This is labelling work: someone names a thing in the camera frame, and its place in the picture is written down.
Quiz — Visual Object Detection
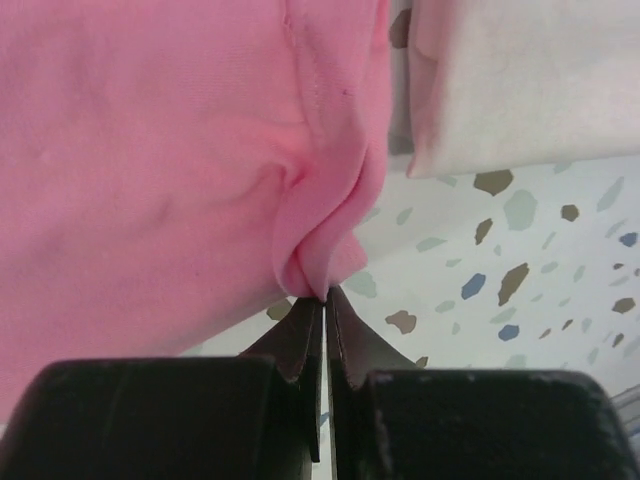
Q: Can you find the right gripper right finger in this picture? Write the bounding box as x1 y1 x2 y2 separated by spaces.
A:
326 288 639 479

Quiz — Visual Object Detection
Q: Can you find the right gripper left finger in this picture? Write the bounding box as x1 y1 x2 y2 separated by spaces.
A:
1 299 323 479

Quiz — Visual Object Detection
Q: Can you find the pink t shirt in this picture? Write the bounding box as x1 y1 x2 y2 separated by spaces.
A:
1 1 390 414

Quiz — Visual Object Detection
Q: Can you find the folded white t shirt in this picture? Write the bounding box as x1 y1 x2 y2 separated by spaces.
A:
408 1 639 178

